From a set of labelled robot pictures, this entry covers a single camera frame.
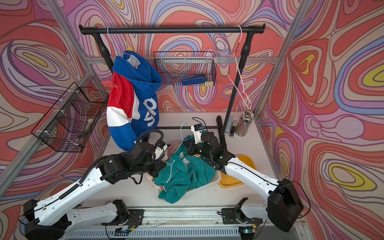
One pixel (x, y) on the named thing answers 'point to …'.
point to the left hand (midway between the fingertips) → (167, 165)
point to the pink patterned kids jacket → (171, 148)
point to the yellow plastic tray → (227, 181)
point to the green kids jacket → (183, 172)
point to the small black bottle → (233, 128)
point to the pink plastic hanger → (246, 99)
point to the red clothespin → (108, 83)
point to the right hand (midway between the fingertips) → (184, 146)
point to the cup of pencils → (244, 123)
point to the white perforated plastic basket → (157, 191)
